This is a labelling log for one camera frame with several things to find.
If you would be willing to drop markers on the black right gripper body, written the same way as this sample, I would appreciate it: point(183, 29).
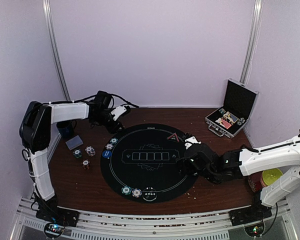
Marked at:
point(208, 176)

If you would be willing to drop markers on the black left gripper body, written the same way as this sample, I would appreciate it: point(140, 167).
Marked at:
point(102, 120)

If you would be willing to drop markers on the green-white single poker chip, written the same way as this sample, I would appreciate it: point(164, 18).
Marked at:
point(113, 140)

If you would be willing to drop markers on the red triangular button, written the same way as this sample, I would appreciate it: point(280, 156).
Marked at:
point(174, 138)

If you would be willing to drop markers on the blue round blind button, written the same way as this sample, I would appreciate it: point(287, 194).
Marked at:
point(106, 154)

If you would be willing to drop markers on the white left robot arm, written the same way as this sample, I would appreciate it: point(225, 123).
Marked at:
point(35, 134)

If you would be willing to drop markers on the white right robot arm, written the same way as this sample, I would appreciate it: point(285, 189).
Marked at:
point(286, 153)

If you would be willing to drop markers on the dark blue ceramic mug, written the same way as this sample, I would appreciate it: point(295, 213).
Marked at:
point(66, 128)

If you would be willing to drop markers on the blue-backed playing card deck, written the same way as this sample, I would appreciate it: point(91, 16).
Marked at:
point(74, 142)

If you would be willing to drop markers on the red card deck in case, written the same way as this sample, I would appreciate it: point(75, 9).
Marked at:
point(224, 123)

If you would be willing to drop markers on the green 50 poker chip stack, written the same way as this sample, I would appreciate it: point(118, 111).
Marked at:
point(77, 153)

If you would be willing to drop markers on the red poker chip stack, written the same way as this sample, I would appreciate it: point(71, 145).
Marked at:
point(86, 164)

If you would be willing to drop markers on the red patterned bowl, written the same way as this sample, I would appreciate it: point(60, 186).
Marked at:
point(254, 181)

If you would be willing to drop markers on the black round poker mat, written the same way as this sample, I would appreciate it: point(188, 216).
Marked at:
point(143, 157)

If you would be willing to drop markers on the aluminium poker chip case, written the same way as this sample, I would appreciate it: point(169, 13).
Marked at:
point(237, 107)

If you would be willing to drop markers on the yellow-green plastic bowl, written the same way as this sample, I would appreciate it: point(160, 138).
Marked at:
point(270, 176)

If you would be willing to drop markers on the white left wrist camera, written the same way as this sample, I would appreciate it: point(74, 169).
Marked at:
point(120, 111)

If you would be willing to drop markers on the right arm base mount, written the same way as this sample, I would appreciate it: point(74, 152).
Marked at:
point(248, 215)

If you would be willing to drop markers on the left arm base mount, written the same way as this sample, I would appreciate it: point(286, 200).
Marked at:
point(63, 217)

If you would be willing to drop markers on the aluminium left corner post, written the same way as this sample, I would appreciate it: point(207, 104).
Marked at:
point(54, 47)

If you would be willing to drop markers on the aluminium corner post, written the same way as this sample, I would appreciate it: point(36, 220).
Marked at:
point(54, 47)
point(252, 41)

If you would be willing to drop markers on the aluminium front rail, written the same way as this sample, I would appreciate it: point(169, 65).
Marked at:
point(213, 225)

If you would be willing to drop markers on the aluminium right corner post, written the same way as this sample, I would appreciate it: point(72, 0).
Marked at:
point(252, 41)

